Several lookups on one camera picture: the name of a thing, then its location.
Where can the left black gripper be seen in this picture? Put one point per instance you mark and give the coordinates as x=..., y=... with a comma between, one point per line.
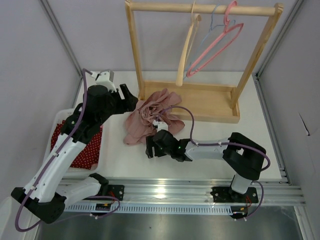
x=126, y=105

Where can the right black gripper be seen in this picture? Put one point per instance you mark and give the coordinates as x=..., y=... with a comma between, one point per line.
x=149, y=150

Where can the pink skirt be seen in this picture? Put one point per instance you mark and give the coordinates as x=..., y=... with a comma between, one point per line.
x=139, y=124

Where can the beige plastic hanger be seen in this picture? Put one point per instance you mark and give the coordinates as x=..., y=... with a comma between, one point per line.
x=188, y=44

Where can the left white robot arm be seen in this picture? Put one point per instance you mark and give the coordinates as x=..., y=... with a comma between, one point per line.
x=42, y=195

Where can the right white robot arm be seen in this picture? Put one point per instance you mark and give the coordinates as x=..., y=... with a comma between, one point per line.
x=244, y=156

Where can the blue plastic hanger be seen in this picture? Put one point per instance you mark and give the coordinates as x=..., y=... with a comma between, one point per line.
x=200, y=47

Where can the pink plastic hanger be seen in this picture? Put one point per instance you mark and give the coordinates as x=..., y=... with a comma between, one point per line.
x=212, y=52

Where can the red polka dot cloth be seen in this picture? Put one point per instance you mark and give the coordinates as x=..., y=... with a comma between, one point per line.
x=89, y=156

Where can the white plastic basket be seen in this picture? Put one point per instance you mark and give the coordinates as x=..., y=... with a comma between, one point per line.
x=75, y=172

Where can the wooden clothes rack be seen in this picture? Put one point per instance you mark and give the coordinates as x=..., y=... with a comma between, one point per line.
x=209, y=102

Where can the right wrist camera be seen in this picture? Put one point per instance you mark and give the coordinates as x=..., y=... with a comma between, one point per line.
x=160, y=125

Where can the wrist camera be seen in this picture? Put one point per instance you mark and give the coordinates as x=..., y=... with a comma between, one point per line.
x=160, y=125
x=104, y=78

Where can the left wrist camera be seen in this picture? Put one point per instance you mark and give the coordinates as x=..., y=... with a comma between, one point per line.
x=104, y=78

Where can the aluminium mounting rail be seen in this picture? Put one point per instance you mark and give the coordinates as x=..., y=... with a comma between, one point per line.
x=193, y=197

